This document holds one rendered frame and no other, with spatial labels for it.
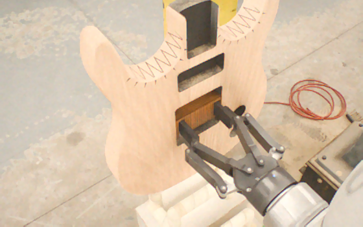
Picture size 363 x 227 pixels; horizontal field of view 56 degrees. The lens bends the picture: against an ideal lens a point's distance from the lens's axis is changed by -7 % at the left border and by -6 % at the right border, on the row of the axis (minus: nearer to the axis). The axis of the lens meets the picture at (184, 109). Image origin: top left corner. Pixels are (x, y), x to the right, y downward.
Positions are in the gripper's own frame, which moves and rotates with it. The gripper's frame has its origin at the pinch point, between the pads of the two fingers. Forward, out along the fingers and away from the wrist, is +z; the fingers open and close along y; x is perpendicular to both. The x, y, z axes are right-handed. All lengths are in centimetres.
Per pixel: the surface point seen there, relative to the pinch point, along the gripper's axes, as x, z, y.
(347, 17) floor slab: -145, 115, 277
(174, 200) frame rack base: -35.5, 5.5, -3.1
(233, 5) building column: -47, 80, 83
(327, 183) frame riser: -125, 2, 96
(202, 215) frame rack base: -35.6, -2.2, 0.1
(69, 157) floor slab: -144, 119, -13
